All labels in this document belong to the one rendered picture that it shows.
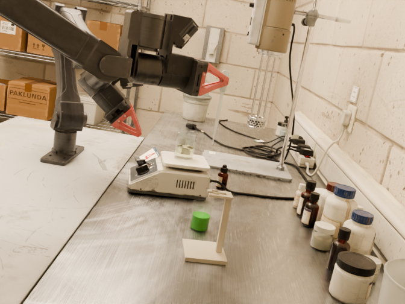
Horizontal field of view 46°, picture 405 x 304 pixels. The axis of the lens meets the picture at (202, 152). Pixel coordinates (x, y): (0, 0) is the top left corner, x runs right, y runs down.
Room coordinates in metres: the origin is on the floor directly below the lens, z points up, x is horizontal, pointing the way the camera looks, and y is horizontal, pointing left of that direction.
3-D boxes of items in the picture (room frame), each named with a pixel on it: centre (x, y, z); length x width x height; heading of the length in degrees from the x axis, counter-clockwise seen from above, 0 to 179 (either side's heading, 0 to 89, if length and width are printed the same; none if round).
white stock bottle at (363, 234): (0.91, -0.34, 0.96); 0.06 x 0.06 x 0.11
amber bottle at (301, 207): (1.15, -0.28, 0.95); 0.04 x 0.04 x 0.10
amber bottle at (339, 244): (0.87, -0.30, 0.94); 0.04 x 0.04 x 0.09
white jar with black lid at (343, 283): (0.77, -0.30, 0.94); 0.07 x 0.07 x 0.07
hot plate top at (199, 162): (1.19, 0.04, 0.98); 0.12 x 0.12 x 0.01; 11
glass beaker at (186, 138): (1.19, 0.04, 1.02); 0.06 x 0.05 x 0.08; 53
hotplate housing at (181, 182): (1.18, 0.07, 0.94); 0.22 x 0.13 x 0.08; 101
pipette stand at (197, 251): (0.84, -0.04, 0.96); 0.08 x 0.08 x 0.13; 9
